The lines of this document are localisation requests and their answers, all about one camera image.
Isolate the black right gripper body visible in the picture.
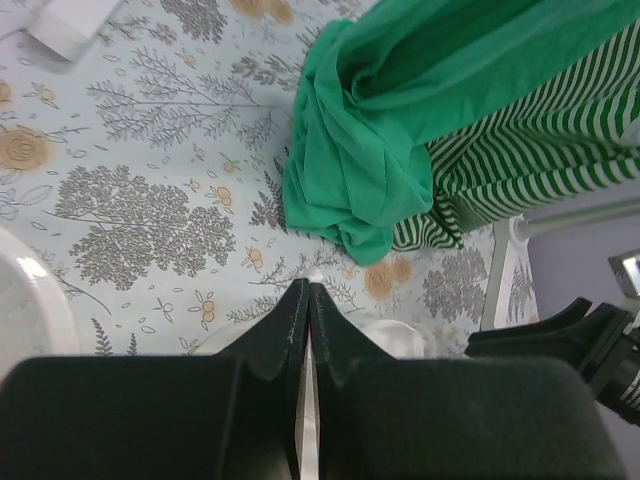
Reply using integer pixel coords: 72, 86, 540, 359
592, 254, 640, 424

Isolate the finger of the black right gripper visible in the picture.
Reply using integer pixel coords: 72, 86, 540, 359
549, 302, 629, 397
466, 297, 592, 357

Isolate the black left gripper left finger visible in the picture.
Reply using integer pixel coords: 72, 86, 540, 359
1, 279, 310, 479

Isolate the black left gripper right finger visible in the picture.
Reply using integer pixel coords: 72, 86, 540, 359
308, 283, 626, 479

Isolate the green white striped tank top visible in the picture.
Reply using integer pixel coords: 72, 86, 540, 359
393, 24, 639, 251

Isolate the white perforated plastic tray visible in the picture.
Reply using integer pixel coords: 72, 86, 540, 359
1, 229, 81, 371

